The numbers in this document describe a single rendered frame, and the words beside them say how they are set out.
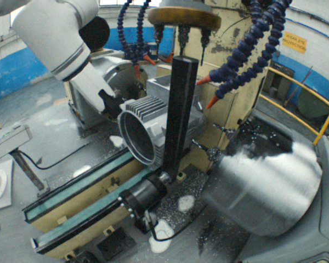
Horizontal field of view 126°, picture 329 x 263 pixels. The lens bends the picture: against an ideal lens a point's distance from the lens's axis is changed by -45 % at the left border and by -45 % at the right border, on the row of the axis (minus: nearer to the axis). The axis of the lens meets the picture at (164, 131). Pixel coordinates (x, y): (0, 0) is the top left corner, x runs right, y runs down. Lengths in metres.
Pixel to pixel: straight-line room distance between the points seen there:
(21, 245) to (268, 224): 0.72
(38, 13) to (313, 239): 0.54
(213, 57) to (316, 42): 5.04
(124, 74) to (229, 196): 0.49
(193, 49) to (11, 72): 5.91
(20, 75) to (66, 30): 5.79
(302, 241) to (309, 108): 4.18
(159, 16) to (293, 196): 0.40
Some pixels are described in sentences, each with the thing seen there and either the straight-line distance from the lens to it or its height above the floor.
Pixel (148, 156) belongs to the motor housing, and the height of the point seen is 0.95.
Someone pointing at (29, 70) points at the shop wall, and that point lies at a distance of 5.95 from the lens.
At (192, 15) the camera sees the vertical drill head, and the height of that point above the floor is 1.32.
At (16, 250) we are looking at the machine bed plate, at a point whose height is 0.80.
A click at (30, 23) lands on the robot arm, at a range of 0.27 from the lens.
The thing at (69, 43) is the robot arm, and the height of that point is 1.27.
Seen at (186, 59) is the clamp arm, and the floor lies 1.25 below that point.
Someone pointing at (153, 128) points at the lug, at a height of 1.09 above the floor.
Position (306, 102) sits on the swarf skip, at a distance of 4.39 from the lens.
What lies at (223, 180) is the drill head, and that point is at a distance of 0.26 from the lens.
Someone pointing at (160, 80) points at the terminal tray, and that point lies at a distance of 0.45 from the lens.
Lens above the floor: 1.28
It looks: 39 degrees down
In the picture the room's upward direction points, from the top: 5 degrees clockwise
